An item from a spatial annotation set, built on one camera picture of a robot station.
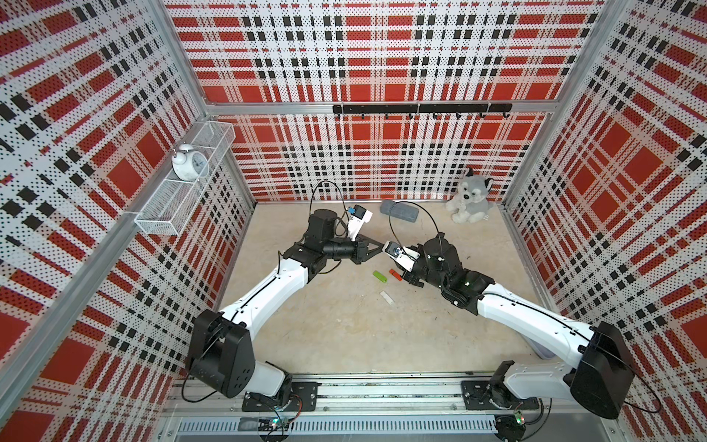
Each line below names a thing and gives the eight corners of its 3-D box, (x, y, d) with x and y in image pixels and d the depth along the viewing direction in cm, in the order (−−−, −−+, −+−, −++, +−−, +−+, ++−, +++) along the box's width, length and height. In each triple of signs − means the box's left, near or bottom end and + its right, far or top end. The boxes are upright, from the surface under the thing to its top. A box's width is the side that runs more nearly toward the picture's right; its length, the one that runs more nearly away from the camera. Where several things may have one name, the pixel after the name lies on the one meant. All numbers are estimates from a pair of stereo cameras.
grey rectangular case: (377, 215, 123) (377, 207, 119) (383, 206, 126) (383, 198, 122) (412, 227, 118) (414, 219, 114) (417, 217, 122) (419, 209, 118)
